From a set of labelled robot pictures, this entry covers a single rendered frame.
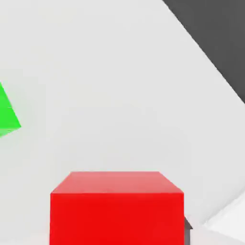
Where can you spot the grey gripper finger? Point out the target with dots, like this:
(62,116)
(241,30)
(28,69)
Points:
(188,234)

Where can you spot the small red cube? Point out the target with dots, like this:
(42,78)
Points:
(116,216)

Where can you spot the small green cube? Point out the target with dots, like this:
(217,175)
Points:
(6,118)

